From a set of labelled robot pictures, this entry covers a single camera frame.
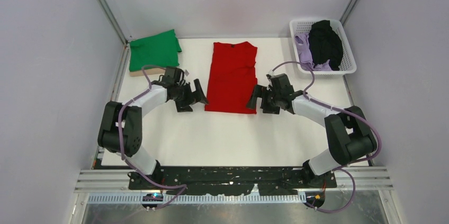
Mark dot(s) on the folded green t-shirt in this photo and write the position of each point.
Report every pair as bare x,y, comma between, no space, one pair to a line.
160,50

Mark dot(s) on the red t-shirt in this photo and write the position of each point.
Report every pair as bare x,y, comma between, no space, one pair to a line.
232,78

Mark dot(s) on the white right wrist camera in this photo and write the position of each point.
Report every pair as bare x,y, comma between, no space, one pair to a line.
270,74

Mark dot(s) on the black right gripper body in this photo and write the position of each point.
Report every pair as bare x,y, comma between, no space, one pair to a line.
270,97

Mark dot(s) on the folded beige t-shirt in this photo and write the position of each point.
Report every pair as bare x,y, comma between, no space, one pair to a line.
147,71

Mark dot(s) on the black t-shirt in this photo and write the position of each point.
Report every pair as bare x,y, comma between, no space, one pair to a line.
325,44

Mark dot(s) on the white plastic laundry basket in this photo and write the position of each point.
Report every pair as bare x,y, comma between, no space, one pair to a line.
347,66

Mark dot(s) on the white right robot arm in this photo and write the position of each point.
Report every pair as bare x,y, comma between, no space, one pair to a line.
349,136

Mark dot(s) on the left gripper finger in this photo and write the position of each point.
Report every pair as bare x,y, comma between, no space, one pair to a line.
198,94
183,107

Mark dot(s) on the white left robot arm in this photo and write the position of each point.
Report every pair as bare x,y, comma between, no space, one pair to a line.
122,123

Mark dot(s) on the lilac t-shirt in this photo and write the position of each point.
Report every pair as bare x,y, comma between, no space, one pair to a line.
305,56

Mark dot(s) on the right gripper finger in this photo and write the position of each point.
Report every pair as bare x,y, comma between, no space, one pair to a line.
270,109
256,93

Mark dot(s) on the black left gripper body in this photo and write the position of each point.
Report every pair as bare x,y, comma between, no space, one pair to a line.
183,92

